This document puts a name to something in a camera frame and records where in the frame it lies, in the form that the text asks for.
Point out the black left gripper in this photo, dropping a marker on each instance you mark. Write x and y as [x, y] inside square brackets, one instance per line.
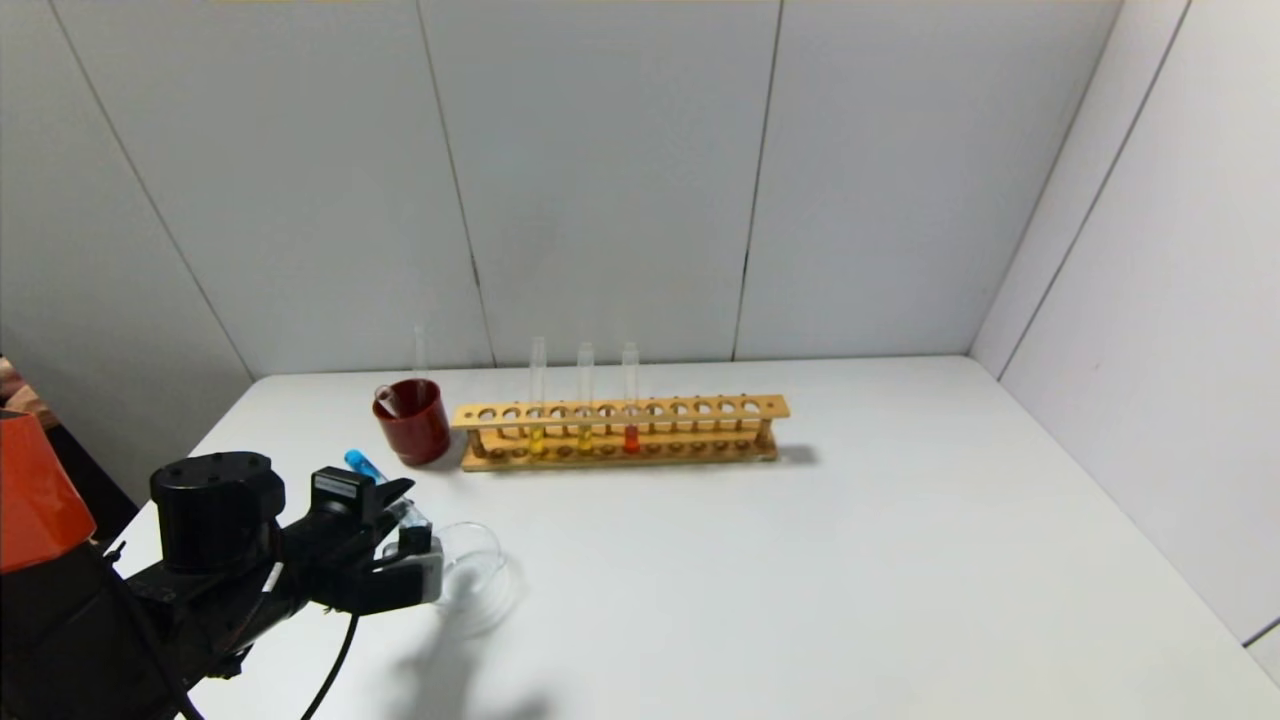
[340, 490]

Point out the test tube with blue pigment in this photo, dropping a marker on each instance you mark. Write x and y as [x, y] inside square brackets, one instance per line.
[362, 464]

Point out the test tube with yellow pigment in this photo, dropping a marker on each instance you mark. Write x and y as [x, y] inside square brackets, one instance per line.
[585, 440]
[538, 441]

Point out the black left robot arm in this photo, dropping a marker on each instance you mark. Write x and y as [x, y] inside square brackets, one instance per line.
[210, 510]

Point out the test tube with red pigment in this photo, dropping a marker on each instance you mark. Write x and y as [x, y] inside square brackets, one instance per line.
[631, 440]

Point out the wooden test tube rack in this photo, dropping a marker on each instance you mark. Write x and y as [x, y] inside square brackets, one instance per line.
[700, 408]

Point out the dark red plastic cup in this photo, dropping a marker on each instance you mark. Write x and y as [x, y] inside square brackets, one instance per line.
[415, 435]

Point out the clear glass beaker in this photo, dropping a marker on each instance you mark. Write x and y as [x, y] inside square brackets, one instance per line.
[480, 590]

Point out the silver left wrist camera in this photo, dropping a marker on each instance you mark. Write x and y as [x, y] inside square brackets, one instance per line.
[420, 575]

